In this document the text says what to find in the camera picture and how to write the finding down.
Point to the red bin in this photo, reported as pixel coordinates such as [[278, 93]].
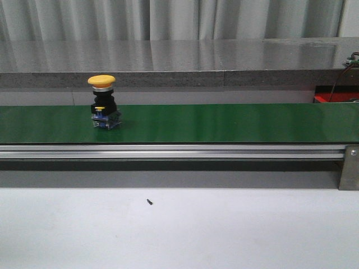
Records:
[[323, 94]]

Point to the steel conveyor bracket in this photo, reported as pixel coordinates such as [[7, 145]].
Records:
[[349, 176]]

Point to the green circuit board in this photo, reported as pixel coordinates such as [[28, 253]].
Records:
[[351, 61]]

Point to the green conveyor belt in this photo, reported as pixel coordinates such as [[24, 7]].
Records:
[[206, 123]]

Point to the aluminium conveyor rail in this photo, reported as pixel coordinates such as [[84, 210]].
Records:
[[176, 151]]

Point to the grey curtain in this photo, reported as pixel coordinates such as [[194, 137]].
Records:
[[168, 20]]

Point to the grey stone counter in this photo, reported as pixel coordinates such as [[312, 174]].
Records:
[[178, 63]]

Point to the yellow mushroom push button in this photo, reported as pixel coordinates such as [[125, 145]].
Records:
[[104, 112]]

